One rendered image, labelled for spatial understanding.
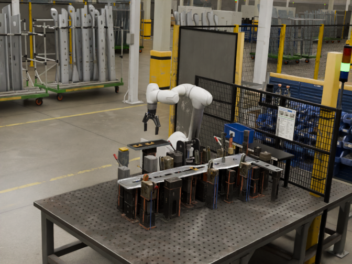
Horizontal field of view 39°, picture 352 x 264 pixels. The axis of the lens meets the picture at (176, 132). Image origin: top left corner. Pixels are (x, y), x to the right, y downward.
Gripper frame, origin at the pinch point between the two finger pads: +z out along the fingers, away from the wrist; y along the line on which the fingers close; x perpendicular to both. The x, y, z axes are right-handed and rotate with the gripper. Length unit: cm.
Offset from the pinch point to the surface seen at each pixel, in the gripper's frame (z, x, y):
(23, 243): 128, 62, 107
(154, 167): 23.5, 14.0, -20.0
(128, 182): 26, 48, -25
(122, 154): 14.4, 30.4, 1.3
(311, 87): -12, -266, -10
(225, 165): 27, -44, -49
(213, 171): 23, -15, -58
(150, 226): 54, 48, -50
